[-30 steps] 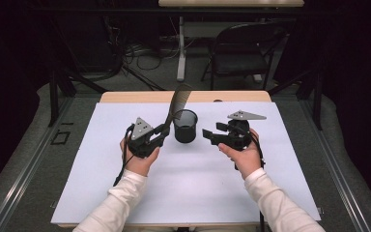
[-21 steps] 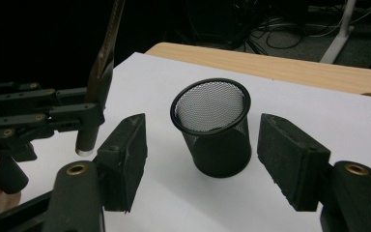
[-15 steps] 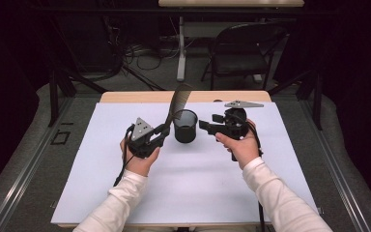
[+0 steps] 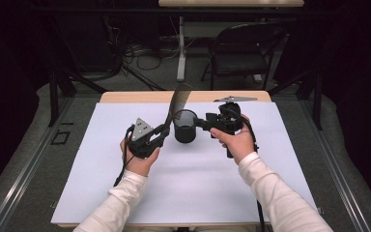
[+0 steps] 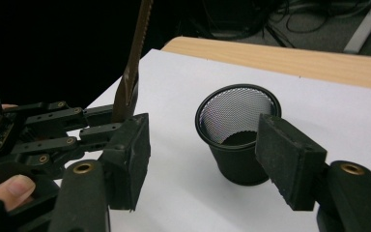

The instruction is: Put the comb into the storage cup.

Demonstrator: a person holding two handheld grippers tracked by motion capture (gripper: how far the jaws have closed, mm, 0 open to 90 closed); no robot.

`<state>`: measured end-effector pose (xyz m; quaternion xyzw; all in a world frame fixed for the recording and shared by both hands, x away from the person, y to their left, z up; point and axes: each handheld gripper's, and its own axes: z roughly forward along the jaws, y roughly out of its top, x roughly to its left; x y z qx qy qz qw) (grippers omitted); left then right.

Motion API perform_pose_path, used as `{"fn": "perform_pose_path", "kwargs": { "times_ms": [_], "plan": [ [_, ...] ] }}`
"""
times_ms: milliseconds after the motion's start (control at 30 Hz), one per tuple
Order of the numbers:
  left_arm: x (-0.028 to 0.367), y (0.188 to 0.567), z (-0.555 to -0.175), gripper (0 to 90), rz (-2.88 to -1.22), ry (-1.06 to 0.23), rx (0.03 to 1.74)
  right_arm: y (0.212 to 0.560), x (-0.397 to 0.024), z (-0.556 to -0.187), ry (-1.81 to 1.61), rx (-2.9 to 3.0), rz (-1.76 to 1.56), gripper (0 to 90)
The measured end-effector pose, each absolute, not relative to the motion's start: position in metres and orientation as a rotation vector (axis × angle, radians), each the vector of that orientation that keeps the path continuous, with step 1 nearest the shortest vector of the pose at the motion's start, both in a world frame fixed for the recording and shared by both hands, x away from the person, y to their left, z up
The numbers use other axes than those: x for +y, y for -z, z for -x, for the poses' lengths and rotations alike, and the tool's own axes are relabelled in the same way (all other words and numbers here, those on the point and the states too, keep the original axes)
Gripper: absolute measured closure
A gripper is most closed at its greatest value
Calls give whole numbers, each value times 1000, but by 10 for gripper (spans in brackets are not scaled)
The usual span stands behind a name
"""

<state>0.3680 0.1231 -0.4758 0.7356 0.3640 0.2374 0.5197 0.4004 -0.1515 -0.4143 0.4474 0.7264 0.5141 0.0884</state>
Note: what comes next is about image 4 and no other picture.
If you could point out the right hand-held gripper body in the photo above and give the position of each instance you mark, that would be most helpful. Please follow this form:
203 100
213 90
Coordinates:
227 119

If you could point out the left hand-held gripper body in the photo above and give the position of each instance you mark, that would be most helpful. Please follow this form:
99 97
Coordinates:
141 129

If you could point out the black mesh cup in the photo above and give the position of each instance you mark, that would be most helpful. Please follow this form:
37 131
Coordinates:
185 133

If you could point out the black comb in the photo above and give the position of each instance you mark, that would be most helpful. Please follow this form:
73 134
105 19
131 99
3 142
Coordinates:
178 100

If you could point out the person's right hand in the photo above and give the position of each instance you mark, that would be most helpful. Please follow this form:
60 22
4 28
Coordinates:
238 145

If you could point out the person's left hand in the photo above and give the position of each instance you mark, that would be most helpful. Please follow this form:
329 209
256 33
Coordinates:
140 166

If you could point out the wooden table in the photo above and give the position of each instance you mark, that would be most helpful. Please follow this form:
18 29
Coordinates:
135 96

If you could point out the white board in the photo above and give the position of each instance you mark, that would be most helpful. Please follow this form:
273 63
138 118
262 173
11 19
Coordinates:
199 180

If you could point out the black folding chair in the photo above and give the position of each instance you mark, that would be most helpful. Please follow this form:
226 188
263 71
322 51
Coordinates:
238 61

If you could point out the light desk with white leg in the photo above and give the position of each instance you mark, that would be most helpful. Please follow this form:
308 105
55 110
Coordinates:
181 58

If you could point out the black metal stand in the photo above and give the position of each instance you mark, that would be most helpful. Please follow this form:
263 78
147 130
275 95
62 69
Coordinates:
53 96
317 103

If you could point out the black horizontal bar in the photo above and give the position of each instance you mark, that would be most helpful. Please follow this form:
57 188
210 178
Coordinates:
93 10

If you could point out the dark curtain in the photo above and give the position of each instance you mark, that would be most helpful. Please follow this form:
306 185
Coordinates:
3 80
360 80

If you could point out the aluminium rail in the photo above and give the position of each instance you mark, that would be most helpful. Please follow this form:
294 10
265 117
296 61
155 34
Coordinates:
338 180
29 167

